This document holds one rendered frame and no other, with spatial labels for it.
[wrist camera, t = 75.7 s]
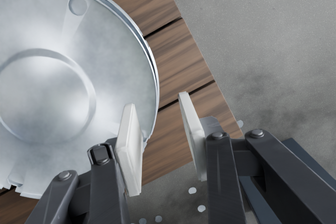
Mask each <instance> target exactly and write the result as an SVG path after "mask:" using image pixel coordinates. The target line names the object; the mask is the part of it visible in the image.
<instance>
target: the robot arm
mask: <svg viewBox="0 0 336 224"><path fill-rule="evenodd" d="M178 100H179V105H180V110H181V115H182V120H183V124H184V129H185V133H186V136H187V140H188V143H189V147H190V151H191V154H192V158H193V161H194V165H195V169H196V172H197V176H198V179H199V180H201V182H202V181H207V204H208V224H247V219H246V214H245V209H244V204H243V199H242V194H241V189H240V184H239V179H238V176H250V179H251V181H252V182H253V184H254V185H255V187H256V188H257V189H258V191H259V192H260V194H261V195H262V196H263V198H264V199H265V201H266V202H267V203H268V205H269V206H270V208H271V209H272V210H273V212H274V213H275V215H276V216H277V218H278V219H279V220H280V222H281V223H282V224H336V191H335V190H334V189H333V188H332V187H331V186H330V185H329V184H328V183H326V182H325V181H324V180H323V179H322V178H321V177H320V176H319V175H317V174H316V173H315V172H314V171H313V170H312V169H311V168H310V167H308V166H307V165H306V164H305V163H304V162H303V161H302V160H301V159H299V158H298V157H297V156H296V155H295V154H294V153H293V152H292V151H290V150H289V149H288V148H287V147H286V146H285V145H284V144H283V143H281V142H280V141H279V140H278V139H277V138H276V137H275V136H274V135H272V134H271V133H270V132H269V131H267V130H265V129H253V130H250V131H248V132H246V133H245V135H244V138H242V139H235V138H230V135H229V134H228V133H227V132H224V130H223V128H222V127H221V125H220V123H219V121H218V120H217V118H215V117H213V116H208V117H204V118H198V116H197V113H196V111H195V108H194V106H193V104H192V101H191V99H190V96H189V94H188V92H186V91H184V92H180V93H179V94H178ZM87 155H88V158H89V161H90V164H91V170H89V171H87V172H85V173H83V174H80V175H78V173H77V171H76V170H73V169H72V170H65V171H63V172H60V173H59V174H58V175H56V176H55V177H54V178H53V179H52V181H51V182H50V184H49V185H48V187H47V189H46V190H45V192H44V193H43V195H42V196H41V198H40V199H39V201H38V203H37V204H36V206H35V207H34V209H33V210H32V212H31V213H30V215H29V217H28V218H27V220H26V221H25V223H24V224H88V222H89V224H131V220H130V214H129V208H128V202H127V197H126V193H127V195H128V196H130V197H132V196H137V195H140V193H141V184H142V157H143V135H142V131H141V128H140V124H139V120H138V116H137V112H136V108H135V104H133V103H129V104H125V106H124V108H123V113H122V117H121V122H120V126H119V130H118V135H117V137H114V138H109V139H107V140H106V141H105V142H103V143H99V144H96V145H94V146H92V147H90V148H89V149H88V150H87ZM125 190H126V193H125Z"/></svg>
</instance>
